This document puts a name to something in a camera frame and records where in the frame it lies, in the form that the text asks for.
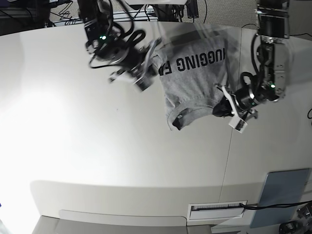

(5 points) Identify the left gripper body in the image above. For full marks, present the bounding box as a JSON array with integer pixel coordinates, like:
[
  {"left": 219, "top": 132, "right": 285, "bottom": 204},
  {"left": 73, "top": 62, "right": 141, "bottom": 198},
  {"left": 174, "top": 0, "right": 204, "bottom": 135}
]
[{"left": 234, "top": 72, "right": 285, "bottom": 115}]

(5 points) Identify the black cable over panel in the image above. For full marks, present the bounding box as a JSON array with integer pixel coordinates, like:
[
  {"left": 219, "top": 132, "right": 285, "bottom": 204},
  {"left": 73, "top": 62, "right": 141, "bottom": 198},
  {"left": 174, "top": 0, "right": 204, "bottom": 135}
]
[{"left": 240, "top": 200, "right": 310, "bottom": 210}]

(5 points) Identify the aluminium frame stand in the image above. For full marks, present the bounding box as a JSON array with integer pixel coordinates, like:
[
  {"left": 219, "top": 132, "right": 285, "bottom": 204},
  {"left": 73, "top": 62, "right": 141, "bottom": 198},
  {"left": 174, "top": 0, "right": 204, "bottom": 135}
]
[{"left": 125, "top": 0, "right": 199, "bottom": 22}]

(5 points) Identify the white table cable grommet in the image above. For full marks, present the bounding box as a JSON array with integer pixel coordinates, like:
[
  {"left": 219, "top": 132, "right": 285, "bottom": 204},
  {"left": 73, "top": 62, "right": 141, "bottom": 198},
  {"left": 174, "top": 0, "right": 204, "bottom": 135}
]
[{"left": 187, "top": 200, "right": 247, "bottom": 221}]

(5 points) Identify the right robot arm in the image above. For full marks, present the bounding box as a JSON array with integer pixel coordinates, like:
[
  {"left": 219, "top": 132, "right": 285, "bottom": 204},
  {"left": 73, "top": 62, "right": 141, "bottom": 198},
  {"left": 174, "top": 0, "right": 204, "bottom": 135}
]
[{"left": 78, "top": 0, "right": 161, "bottom": 91}]

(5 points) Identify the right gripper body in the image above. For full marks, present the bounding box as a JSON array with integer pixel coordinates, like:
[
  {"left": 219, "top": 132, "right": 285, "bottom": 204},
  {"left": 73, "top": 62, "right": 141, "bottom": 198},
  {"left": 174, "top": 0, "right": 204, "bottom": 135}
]
[{"left": 84, "top": 23, "right": 146, "bottom": 71}]

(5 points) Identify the black device bottom right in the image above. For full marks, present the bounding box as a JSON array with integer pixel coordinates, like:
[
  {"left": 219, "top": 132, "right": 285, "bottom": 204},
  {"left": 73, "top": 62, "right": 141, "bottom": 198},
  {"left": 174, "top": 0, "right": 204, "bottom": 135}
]
[{"left": 279, "top": 221, "right": 300, "bottom": 234}]

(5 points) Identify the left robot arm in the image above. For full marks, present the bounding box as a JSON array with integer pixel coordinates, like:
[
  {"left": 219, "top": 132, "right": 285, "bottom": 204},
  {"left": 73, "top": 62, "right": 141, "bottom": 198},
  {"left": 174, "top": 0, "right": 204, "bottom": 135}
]
[{"left": 213, "top": 0, "right": 290, "bottom": 133}]

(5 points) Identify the grey T-shirt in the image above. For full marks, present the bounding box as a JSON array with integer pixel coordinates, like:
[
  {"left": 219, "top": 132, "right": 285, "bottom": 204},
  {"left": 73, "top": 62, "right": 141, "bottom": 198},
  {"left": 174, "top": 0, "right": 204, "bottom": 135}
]
[{"left": 152, "top": 36, "right": 227, "bottom": 131}]

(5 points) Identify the blue-grey flat panel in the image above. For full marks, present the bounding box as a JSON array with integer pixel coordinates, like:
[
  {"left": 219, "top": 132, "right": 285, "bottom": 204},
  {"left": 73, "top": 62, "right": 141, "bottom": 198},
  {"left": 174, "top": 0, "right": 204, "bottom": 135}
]
[{"left": 250, "top": 168, "right": 310, "bottom": 229}]

